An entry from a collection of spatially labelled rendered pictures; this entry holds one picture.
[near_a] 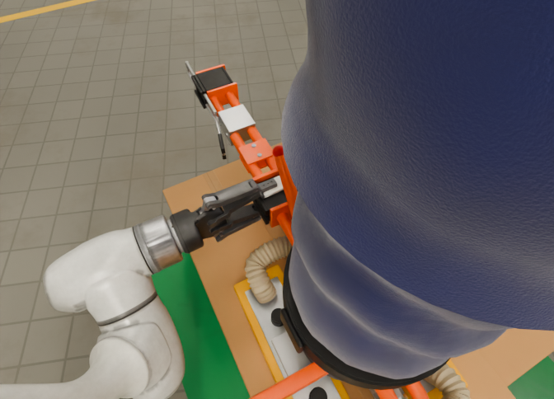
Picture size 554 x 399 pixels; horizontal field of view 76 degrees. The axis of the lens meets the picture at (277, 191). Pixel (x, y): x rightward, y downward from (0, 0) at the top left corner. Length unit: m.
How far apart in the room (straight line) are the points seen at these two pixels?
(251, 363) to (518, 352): 0.97
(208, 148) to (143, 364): 1.91
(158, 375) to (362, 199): 0.54
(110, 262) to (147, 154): 1.89
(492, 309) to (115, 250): 0.54
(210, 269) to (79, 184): 1.81
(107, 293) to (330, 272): 0.43
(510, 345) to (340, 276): 1.22
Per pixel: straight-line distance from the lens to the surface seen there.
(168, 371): 0.67
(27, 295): 2.24
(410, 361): 0.38
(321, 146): 0.18
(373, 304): 0.26
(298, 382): 0.56
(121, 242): 0.63
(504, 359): 1.43
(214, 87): 0.87
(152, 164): 2.41
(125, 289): 0.63
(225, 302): 0.73
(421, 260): 0.17
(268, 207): 0.65
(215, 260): 0.77
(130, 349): 0.62
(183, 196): 1.52
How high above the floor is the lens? 1.76
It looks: 55 degrees down
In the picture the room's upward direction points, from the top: straight up
